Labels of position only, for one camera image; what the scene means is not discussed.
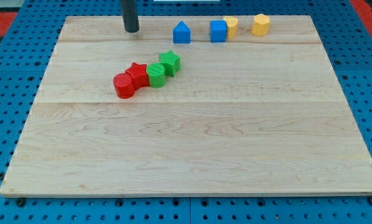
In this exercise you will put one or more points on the light wooden board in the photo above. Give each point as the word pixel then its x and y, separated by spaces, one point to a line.
pixel 250 117

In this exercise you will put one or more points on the blue cube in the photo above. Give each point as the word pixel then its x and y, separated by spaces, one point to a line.
pixel 218 31

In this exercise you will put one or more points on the yellow block behind cube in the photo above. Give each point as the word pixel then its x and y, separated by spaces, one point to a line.
pixel 231 25

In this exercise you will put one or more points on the green cylinder block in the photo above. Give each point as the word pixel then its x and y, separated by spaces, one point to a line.
pixel 156 75

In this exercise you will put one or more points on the green star block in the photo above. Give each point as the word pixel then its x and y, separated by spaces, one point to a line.
pixel 171 62

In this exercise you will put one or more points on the red star block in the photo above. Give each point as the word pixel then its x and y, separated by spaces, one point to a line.
pixel 139 75

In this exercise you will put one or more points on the red cylinder block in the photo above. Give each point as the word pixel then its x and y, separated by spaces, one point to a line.
pixel 123 85

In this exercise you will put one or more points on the blue house-shaped block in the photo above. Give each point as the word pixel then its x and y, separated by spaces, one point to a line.
pixel 181 33

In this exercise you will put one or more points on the yellow hexagonal block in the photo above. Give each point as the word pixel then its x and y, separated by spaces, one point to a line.
pixel 261 25

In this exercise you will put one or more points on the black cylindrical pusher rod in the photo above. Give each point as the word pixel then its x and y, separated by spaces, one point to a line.
pixel 130 16

